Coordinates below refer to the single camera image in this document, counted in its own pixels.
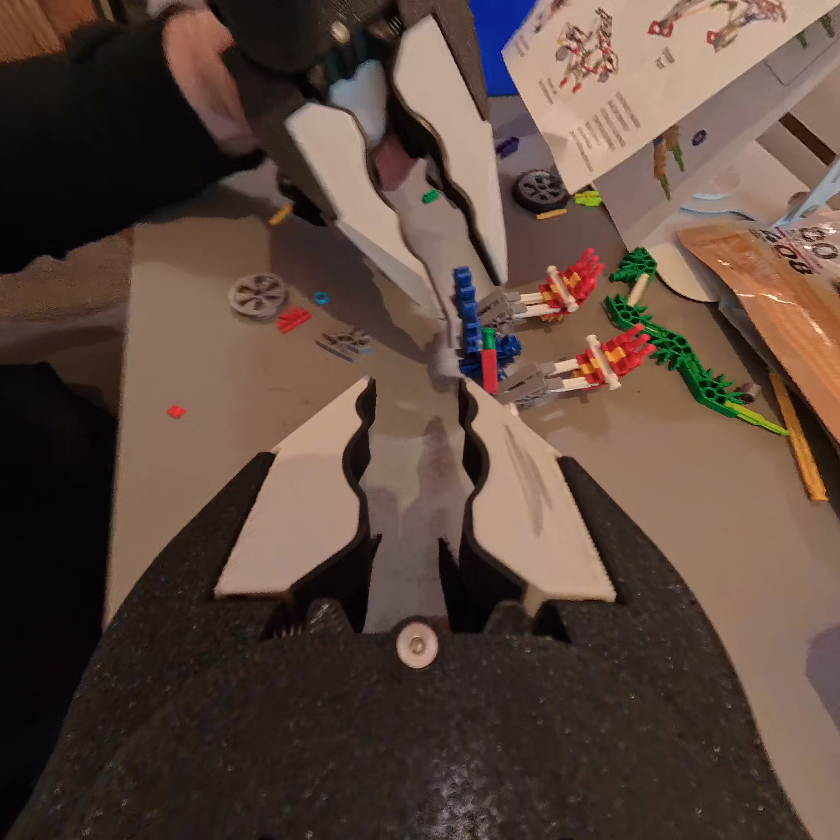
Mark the colourful construction toy model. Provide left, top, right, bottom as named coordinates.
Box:
left=429, top=248, right=658, bottom=411

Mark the grey half snowflake connector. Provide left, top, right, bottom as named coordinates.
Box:
left=317, top=328, right=374, bottom=361

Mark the blue snowflake connector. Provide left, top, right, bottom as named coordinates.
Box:
left=452, top=265, right=480, bottom=358

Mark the green connector chain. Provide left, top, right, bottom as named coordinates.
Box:
left=603, top=246, right=788, bottom=437

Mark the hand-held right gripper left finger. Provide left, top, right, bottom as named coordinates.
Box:
left=212, top=377, right=379, bottom=603

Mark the grey spoked pulley wheel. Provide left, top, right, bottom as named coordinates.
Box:
left=228, top=272, right=289, bottom=320

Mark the blue plastic bin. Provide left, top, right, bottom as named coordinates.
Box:
left=469, top=0, right=538, bottom=99

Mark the person's left forearm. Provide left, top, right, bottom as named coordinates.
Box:
left=0, top=19, right=264, bottom=273

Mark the wooden pillar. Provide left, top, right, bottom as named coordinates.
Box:
left=0, top=0, right=99, bottom=63

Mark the white instruction booklet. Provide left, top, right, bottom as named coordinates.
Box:
left=594, top=19, right=840, bottom=250

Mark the long yellow rod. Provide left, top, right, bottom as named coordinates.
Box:
left=769, top=373, right=829, bottom=503

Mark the toy models instruction sheet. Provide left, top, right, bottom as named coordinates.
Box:
left=502, top=0, right=822, bottom=194

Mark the black wheel with grey hub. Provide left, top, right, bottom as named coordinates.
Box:
left=513, top=169, right=568, bottom=213

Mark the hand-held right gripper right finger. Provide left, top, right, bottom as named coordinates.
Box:
left=457, top=379, right=618, bottom=603

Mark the white metal stand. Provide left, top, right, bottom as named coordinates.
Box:
left=775, top=157, right=840, bottom=227

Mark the white foam board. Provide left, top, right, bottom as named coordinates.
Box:
left=656, top=141, right=840, bottom=302

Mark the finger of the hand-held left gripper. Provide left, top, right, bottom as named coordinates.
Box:
left=285, top=103, right=441, bottom=319
left=390, top=13, right=511, bottom=286

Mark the brown plastic bag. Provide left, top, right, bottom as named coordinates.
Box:
left=675, top=219, right=840, bottom=447

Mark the person's left hand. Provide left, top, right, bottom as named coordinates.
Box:
left=162, top=9, right=258, bottom=155

